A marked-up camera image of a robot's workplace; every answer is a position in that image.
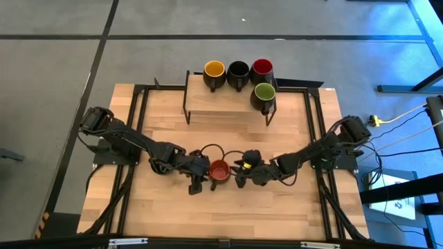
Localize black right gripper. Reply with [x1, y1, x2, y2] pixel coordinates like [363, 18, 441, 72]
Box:
[230, 149, 280, 186]

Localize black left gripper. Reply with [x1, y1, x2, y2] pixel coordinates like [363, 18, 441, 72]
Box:
[178, 150, 213, 178]

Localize orange mug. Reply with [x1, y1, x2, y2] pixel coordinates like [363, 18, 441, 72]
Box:
[208, 158, 232, 192]

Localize black mug green interior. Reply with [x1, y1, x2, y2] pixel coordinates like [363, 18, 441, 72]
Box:
[249, 82, 277, 117]

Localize black mug yellow interior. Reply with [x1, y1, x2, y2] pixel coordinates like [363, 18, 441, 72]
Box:
[202, 60, 227, 93]

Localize matte all-black mug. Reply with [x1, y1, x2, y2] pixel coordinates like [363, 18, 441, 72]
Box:
[226, 60, 251, 93]

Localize black mug red interior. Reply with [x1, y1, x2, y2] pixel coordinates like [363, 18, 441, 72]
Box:
[249, 57, 275, 86]

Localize black flat bar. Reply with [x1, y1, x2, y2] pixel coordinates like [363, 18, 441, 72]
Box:
[275, 78, 325, 89]

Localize black crossbar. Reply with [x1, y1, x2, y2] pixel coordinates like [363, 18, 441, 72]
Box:
[0, 236, 443, 249]

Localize black base hazard stripes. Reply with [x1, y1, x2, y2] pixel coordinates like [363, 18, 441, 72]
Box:
[33, 211, 82, 240]

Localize white printed box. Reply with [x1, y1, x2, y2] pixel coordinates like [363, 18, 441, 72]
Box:
[368, 172, 417, 221]

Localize grey metal foot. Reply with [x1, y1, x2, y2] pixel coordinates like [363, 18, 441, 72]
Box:
[0, 147, 26, 163]

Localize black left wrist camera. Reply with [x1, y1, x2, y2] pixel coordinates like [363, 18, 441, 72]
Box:
[188, 174, 204, 196]

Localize wooden shelf riser black frame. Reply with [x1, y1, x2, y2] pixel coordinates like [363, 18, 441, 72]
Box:
[182, 70, 278, 127]

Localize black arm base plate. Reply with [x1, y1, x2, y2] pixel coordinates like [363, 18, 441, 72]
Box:
[309, 143, 359, 173]
[92, 138, 143, 166]

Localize silver bracket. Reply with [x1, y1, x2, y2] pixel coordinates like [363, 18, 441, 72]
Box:
[300, 241, 341, 249]
[108, 237, 149, 247]

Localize black metal desk frame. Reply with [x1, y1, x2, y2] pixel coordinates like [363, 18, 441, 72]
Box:
[376, 0, 443, 94]
[359, 172, 443, 217]

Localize black floor cable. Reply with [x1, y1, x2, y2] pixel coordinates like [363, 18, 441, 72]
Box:
[379, 147, 443, 158]

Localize white floor cable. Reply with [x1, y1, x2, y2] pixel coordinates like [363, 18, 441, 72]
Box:
[380, 102, 429, 125]
[358, 120, 443, 163]

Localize black equipment post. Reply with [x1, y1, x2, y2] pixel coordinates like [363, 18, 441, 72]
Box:
[426, 95, 443, 149]

